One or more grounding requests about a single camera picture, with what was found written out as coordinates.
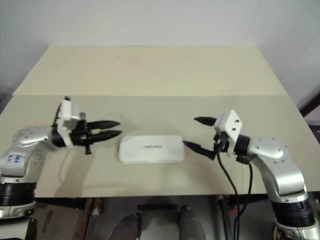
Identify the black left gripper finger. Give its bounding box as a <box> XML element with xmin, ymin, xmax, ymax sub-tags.
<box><xmin>90</xmin><ymin>130</ymin><xmax>123</xmax><ymax>143</ymax></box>
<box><xmin>88</xmin><ymin>120</ymin><xmax>122</xmax><ymax>130</ymax></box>

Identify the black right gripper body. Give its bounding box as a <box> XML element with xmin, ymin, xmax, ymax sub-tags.
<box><xmin>212</xmin><ymin>131</ymin><xmax>231</xmax><ymax>153</ymax></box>

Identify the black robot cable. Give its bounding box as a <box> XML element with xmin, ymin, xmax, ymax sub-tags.
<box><xmin>236</xmin><ymin>154</ymin><xmax>254</xmax><ymax>218</ymax></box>
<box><xmin>215</xmin><ymin>139</ymin><xmax>241</xmax><ymax>240</ymax></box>

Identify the dark rounded shape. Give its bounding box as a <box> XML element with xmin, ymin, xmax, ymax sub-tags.
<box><xmin>177</xmin><ymin>206</ymin><xmax>207</xmax><ymax>240</ymax></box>
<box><xmin>113</xmin><ymin>212</ymin><xmax>142</xmax><ymax>240</ymax></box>

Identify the black metal stand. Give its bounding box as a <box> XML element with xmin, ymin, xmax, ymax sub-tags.
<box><xmin>298</xmin><ymin>86</ymin><xmax>320</xmax><ymax>145</ymax></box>

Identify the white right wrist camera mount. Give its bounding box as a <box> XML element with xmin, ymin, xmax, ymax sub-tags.
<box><xmin>213</xmin><ymin>109</ymin><xmax>245</xmax><ymax>157</ymax></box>

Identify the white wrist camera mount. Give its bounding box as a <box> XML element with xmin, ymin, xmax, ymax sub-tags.
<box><xmin>213</xmin><ymin>109</ymin><xmax>245</xmax><ymax>157</ymax></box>
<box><xmin>54</xmin><ymin>98</ymin><xmax>87</xmax><ymax>148</ymax></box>

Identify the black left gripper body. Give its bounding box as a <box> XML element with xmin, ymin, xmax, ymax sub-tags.
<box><xmin>70</xmin><ymin>119</ymin><xmax>95</xmax><ymax>156</ymax></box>

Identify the brown table frame leg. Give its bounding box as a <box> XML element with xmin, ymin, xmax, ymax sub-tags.
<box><xmin>84</xmin><ymin>197</ymin><xmax>103</xmax><ymax>217</ymax></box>

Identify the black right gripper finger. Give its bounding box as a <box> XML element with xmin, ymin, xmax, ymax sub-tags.
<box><xmin>182</xmin><ymin>140</ymin><xmax>217</xmax><ymax>160</ymax></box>
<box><xmin>194</xmin><ymin>116</ymin><xmax>216</xmax><ymax>128</ymax></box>

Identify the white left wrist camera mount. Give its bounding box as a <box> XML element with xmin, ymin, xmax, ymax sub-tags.
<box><xmin>54</xmin><ymin>98</ymin><xmax>87</xmax><ymax>148</ymax></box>

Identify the white rectangular box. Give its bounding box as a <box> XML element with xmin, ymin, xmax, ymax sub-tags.
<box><xmin>117</xmin><ymin>134</ymin><xmax>186</xmax><ymax>165</ymax></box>

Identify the metal table frame leg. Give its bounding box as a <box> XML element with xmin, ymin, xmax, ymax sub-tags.
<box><xmin>214</xmin><ymin>196</ymin><xmax>236</xmax><ymax>240</ymax></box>

